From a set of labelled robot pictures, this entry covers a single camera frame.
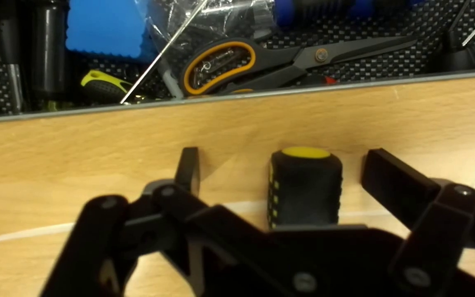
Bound black cylinder tool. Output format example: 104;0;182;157
30;0;70;102

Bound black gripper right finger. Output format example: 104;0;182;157
361;147;475;297

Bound blue foam block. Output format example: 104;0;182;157
65;0;147;59

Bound clear plastic bag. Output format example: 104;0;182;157
136;0;279;59

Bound black yellow screwdriver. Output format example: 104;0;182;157
266;144;345;231

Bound black tool with metal shaft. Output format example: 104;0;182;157
444;0;475;73

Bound wooden top tool cabinet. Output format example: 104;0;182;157
0;73;475;297

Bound thin metal rod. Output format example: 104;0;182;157
119;0;211;106

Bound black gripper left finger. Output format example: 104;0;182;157
38;145;307;297

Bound black orange handled scissors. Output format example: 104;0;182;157
180;35;419;99

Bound yellow black tool handle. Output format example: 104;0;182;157
79;68;134;106

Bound metal tool drawer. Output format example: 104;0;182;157
0;0;475;125

